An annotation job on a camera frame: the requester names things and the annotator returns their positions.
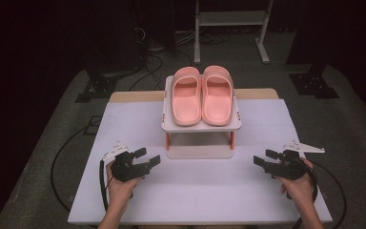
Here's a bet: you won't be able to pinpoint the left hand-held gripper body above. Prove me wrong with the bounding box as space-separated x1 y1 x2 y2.
102 141 152 183

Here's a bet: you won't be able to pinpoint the white two-tier shoe rack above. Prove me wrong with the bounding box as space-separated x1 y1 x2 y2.
160 74 243 160

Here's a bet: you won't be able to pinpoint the tangled black floor cables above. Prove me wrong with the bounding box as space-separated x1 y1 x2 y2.
128 27 193 93

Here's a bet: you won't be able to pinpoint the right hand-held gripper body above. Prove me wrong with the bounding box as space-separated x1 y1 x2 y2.
265 139 326 180

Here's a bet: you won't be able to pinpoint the white table cover sheet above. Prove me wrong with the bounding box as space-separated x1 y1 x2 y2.
67 98 334 226

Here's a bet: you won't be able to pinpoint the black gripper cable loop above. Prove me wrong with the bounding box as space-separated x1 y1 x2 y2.
294 160 348 229

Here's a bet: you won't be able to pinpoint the white metal stand frame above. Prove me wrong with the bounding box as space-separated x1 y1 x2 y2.
193 0 275 66

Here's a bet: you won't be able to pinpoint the thin black floor cable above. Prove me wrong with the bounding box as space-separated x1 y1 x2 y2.
51 125 92 213

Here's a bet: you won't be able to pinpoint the black stand base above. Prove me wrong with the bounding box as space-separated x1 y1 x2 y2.
73 68 119 104
288 63 341 100

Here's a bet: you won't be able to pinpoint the thick black sleeved cable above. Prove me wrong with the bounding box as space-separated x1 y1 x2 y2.
99 158 110 213

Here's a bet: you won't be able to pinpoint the person's left hand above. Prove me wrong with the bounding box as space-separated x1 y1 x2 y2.
106 161 142 208

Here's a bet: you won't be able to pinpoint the person's right hand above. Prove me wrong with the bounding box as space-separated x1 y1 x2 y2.
274 157 315 208

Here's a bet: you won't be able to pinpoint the pink rubber slipper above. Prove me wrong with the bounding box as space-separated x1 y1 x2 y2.
201 65 235 127
171 66 203 127

